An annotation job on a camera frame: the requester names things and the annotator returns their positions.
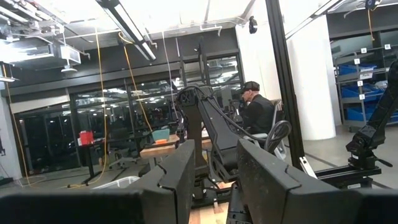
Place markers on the grey chair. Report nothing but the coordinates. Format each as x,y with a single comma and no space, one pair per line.
281,109

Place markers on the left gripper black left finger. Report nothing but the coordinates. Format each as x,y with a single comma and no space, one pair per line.
174,186

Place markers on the clear plastic square container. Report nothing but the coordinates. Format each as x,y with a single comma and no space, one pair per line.
118,182

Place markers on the black metal table frame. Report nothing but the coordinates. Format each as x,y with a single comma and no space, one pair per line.
284,93

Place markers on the black rail platform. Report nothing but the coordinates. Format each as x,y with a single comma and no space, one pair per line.
342,175

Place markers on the black office chair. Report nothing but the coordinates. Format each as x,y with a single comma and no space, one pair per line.
122,146

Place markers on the black ceiling camera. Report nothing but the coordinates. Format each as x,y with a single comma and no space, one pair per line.
253,25

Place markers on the black side table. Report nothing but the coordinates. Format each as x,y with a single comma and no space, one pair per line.
88,161

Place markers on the black background robot arm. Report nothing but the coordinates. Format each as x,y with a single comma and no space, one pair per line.
379,124

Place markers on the wooden background table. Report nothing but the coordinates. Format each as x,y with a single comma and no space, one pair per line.
158,151

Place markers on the teal box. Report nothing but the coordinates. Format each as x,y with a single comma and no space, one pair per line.
160,134

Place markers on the metal shelf blue bins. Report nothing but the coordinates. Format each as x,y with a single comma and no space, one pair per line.
357,93

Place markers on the red box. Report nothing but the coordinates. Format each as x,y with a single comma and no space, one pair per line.
86,138

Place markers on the person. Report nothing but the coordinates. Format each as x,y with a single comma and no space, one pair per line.
258,115

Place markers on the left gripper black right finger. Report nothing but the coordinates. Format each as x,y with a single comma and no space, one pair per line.
273,193

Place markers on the grey ceiling air unit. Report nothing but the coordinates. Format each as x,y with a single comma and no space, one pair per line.
37,53

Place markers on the ceiling light strip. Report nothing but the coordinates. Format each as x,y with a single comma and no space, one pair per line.
130,28

